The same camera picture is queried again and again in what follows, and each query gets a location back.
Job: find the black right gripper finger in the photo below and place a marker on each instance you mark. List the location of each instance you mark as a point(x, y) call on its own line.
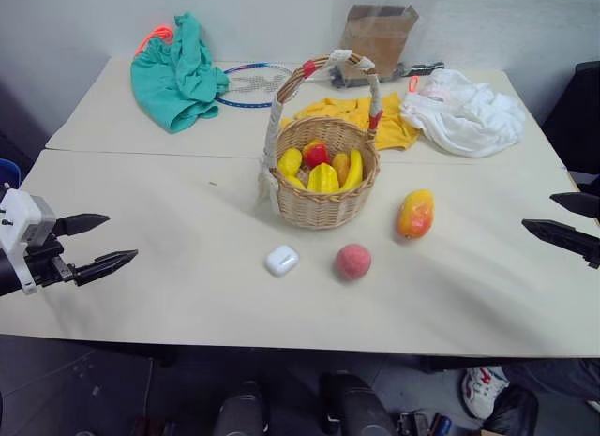
point(583, 202)
point(567, 239)

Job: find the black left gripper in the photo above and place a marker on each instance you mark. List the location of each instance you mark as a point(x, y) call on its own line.
point(49, 267)

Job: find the small yellow fruit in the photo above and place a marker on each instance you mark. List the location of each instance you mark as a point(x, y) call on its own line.
point(295, 181)

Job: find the yellow-brown pear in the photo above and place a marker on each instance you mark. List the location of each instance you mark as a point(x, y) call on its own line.
point(340, 166)

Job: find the black chair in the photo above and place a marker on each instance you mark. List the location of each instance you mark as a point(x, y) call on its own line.
point(576, 122)

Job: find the blue object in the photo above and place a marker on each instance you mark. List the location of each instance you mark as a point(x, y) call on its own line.
point(8, 171)

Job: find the grey trouser leg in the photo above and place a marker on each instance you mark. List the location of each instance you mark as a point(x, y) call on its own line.
point(558, 377)

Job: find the orange and yellow mango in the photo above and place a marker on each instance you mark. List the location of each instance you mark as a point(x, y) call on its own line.
point(415, 214)

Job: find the white sneaker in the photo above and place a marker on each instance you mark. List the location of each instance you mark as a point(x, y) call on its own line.
point(483, 389)

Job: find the black bag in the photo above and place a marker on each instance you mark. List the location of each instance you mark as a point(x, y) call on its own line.
point(513, 412)

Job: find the white earbud case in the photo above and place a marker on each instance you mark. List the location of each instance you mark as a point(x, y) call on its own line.
point(281, 260)

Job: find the yellow lemon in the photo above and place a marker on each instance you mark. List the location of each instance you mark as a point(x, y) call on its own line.
point(289, 161)

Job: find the pink peach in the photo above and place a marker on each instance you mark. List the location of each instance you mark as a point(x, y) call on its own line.
point(352, 262)

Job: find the yellow banana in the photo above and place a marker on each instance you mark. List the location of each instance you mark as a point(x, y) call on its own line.
point(355, 171)

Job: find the dark rounded shape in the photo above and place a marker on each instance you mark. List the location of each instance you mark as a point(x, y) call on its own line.
point(241, 410)
point(356, 405)

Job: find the blue badminton racket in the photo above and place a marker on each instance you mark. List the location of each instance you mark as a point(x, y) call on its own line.
point(255, 85)

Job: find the tools on floor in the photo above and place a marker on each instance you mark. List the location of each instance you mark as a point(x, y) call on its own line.
point(424, 424)

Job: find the yellow starfruit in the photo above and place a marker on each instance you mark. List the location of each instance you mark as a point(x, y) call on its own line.
point(323, 178)

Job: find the red and yellow apple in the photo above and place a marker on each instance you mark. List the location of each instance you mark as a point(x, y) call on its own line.
point(316, 154)

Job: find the yellow cloth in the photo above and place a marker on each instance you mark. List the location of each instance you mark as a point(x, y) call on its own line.
point(347, 112)

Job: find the brown paper bag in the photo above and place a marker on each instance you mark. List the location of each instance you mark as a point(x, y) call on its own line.
point(377, 40)

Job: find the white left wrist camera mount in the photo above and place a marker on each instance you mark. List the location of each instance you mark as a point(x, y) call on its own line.
point(21, 220)

